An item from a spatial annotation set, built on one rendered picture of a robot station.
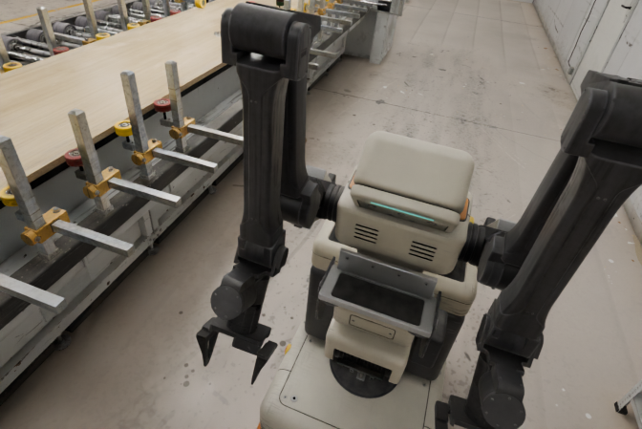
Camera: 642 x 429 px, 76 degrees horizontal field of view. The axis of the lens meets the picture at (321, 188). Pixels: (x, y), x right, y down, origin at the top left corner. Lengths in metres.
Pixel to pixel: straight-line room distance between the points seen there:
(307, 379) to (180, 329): 0.76
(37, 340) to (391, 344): 1.49
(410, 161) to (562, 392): 1.75
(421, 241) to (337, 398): 0.91
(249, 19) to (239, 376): 1.68
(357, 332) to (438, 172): 0.56
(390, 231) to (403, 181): 0.16
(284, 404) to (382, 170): 1.08
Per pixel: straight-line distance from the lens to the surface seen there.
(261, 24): 0.53
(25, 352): 2.12
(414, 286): 0.95
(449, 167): 0.77
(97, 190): 1.66
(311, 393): 1.66
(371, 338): 1.16
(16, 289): 1.34
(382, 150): 0.78
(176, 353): 2.11
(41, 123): 2.00
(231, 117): 2.34
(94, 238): 1.46
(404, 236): 0.88
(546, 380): 2.35
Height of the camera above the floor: 1.75
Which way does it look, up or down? 36 degrees down
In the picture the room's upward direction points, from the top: 6 degrees clockwise
